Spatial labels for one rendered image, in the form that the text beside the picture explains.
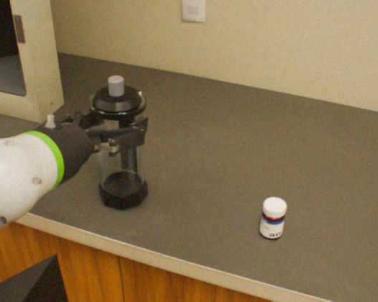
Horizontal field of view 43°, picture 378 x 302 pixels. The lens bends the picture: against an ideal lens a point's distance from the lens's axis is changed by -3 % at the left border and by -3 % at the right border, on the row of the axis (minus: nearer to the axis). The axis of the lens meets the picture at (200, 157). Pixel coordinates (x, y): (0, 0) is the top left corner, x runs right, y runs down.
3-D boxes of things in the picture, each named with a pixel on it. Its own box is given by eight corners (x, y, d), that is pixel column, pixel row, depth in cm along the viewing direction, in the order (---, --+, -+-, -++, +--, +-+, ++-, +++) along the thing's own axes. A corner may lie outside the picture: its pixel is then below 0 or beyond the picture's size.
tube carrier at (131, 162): (112, 170, 109) (106, 83, 97) (157, 181, 106) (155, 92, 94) (88, 198, 101) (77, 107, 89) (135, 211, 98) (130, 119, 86)
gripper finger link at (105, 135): (81, 129, 80) (86, 131, 79) (135, 122, 88) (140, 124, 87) (80, 152, 81) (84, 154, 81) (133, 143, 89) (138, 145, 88)
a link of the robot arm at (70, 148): (11, 188, 73) (63, 203, 71) (11, 114, 69) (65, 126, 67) (34, 176, 78) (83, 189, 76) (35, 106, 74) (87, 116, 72)
